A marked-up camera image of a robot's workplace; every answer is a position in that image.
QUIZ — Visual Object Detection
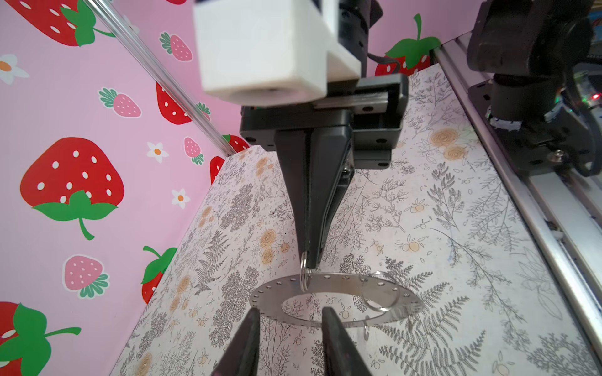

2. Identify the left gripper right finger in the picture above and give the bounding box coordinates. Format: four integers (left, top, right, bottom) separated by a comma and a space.
321, 307, 371, 376

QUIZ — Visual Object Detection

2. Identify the large split key ring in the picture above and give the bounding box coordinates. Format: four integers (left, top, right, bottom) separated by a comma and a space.
359, 269, 401, 313

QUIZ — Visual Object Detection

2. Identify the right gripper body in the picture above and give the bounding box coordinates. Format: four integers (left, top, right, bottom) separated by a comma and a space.
240, 74, 409, 169

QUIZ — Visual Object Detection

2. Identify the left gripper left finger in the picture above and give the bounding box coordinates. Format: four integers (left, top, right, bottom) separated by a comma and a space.
212, 308, 260, 376

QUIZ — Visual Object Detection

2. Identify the small split key ring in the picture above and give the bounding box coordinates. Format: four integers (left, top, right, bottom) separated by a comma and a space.
298, 251, 312, 292

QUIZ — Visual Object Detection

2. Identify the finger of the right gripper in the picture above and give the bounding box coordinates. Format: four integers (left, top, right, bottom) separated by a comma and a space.
307, 125, 352, 269
274, 130, 312, 263

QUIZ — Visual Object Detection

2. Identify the perforated metal ring disc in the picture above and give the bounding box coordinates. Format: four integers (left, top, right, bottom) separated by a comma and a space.
249, 272, 425, 327

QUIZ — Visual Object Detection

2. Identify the aluminium front rail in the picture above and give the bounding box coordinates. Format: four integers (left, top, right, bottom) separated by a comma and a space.
435, 34, 601, 357

